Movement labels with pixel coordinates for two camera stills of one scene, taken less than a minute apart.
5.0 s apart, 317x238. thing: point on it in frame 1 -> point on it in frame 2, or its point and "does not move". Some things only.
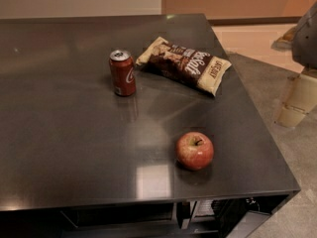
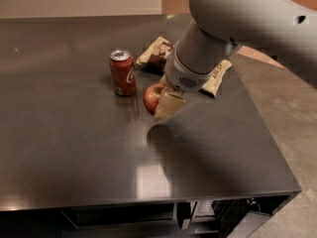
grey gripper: (305, 42) -> (178, 73)
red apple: (194, 151) -> (151, 97)
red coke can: (123, 69) does not move
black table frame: (234, 217) does not move
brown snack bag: (170, 59) does not move
